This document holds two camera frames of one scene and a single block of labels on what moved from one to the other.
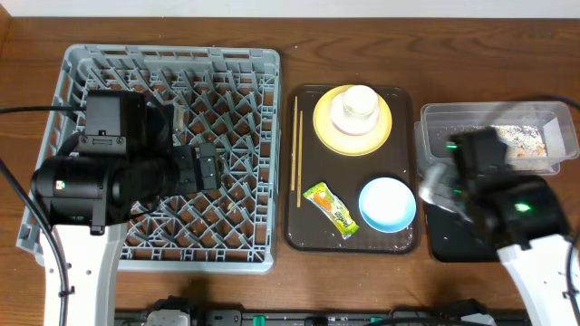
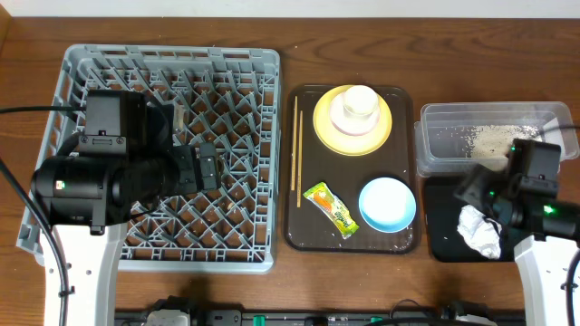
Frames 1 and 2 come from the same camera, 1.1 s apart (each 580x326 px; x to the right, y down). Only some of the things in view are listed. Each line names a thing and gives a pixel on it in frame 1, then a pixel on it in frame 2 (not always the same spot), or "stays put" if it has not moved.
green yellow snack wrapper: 322,197 stays put
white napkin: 440,188 to 481,233
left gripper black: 208,166 stays put
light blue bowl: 387,205 stays put
